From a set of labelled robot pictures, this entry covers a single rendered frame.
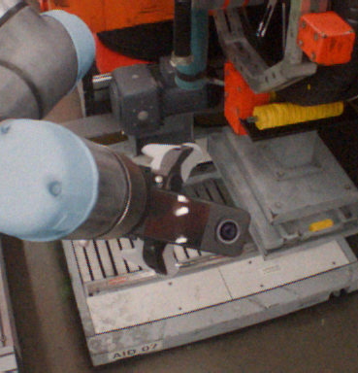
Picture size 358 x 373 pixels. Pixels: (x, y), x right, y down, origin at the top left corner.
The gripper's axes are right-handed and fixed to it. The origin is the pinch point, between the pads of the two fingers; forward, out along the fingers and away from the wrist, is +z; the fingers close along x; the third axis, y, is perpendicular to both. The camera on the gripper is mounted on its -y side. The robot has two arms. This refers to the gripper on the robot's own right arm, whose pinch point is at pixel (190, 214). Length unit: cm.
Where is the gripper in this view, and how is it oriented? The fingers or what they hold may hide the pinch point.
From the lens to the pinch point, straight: 65.7
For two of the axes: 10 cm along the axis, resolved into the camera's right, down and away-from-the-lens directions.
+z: 2.7, 0.9, 9.6
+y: -9.4, -1.9, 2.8
